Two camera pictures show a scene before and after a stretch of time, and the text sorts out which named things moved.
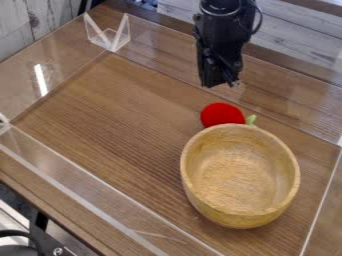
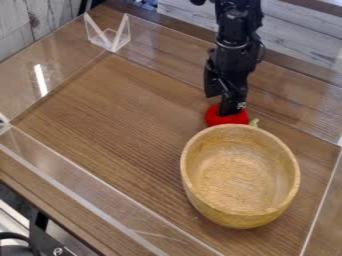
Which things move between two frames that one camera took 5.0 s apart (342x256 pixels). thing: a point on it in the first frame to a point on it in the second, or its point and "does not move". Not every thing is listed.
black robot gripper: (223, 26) to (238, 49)
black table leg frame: (43, 244) does not move
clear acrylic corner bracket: (110, 39) does not move
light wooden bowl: (239, 173) does not move
